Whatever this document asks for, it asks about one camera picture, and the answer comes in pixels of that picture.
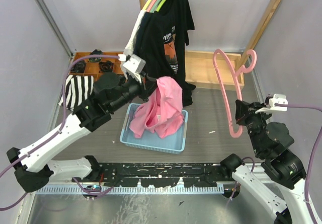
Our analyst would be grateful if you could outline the navy blue t shirt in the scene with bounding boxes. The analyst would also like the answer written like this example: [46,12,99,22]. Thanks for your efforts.
[133,12,151,56]

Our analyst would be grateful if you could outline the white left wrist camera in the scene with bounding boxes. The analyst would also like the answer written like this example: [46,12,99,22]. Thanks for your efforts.
[118,54,146,84]

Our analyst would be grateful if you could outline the brown wooden compartment tray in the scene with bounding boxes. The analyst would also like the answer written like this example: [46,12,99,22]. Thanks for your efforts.
[69,51,123,82]

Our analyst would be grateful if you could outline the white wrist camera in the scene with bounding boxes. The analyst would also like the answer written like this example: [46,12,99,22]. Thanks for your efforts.
[255,94,288,114]
[118,54,146,84]

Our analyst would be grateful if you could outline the dark rolled item in tray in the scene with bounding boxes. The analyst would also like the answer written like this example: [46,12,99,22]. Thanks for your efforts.
[90,49,103,57]
[70,60,86,73]
[99,60,114,72]

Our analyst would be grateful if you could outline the black printed t shirt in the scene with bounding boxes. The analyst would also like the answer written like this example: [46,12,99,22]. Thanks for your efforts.
[139,0,196,107]

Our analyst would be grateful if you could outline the white t shirt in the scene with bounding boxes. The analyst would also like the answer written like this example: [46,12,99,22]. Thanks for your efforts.
[123,10,146,55]

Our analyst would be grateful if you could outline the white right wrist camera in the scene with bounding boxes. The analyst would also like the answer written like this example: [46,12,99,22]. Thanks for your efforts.
[255,94,288,114]

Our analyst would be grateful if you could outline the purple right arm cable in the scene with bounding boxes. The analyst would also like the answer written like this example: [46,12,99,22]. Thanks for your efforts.
[274,103,322,224]

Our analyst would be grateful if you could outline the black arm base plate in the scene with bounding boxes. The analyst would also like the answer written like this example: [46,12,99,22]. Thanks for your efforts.
[71,161,242,188]

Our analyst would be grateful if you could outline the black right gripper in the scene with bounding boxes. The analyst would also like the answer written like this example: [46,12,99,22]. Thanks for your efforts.
[234,98,272,154]

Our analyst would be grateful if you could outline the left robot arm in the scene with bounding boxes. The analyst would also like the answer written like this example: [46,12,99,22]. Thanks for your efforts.
[7,72,156,193]

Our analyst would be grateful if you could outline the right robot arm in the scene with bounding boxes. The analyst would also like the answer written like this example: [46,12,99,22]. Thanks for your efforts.
[220,94,321,223]

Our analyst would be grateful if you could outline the white slotted cable duct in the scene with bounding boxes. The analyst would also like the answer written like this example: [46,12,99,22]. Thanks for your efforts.
[36,182,224,195]

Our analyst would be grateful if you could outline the wooden clothes rack frame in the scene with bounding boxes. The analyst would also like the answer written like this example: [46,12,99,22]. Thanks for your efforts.
[139,0,281,91]

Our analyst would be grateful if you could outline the pink plastic hanger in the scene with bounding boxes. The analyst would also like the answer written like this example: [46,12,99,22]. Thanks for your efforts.
[213,48,258,139]

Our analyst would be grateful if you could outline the pink t shirt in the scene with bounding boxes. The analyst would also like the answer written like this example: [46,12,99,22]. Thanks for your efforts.
[129,77,184,139]

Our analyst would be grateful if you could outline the light blue plastic basket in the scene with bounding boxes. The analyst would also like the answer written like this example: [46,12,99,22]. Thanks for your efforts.
[119,103,189,154]

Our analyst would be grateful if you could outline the black white striped cloth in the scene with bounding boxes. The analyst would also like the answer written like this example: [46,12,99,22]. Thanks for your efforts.
[65,75,94,111]

